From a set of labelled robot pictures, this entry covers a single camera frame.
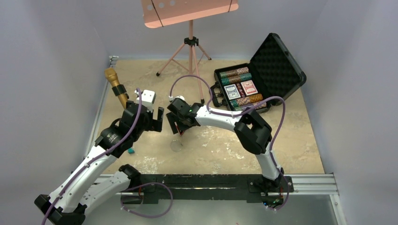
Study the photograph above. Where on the red playing card deck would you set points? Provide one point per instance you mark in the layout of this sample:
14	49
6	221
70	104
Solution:
249	87

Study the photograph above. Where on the orange green chip row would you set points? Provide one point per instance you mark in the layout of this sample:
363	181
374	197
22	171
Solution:
246	100

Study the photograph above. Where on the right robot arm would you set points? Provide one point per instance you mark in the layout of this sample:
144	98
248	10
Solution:
253	132

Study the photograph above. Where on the clear round disc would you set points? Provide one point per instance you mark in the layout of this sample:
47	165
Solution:
176	146

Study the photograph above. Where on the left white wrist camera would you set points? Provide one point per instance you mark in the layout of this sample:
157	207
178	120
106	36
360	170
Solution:
147	99

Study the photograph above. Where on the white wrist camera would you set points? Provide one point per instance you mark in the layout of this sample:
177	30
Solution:
171	98
147	99

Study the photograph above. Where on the pink music stand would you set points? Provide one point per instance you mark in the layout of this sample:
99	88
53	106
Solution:
161	13

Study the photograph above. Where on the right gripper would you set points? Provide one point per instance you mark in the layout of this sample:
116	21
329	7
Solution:
172	118

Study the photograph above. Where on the blue playing card deck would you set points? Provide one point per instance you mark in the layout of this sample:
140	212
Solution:
232	92

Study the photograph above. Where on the gold microphone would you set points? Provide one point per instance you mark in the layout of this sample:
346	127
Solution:
117	88

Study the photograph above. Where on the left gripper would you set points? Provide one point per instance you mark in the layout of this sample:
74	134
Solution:
154	124

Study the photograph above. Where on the black poker case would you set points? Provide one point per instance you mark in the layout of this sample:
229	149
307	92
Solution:
274	72

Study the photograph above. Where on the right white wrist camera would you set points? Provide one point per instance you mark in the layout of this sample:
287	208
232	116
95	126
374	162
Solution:
171	98

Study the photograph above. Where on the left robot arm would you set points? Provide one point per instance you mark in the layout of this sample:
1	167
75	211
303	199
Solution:
77	196

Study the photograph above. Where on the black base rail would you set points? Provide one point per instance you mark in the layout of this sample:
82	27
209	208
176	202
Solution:
234	187

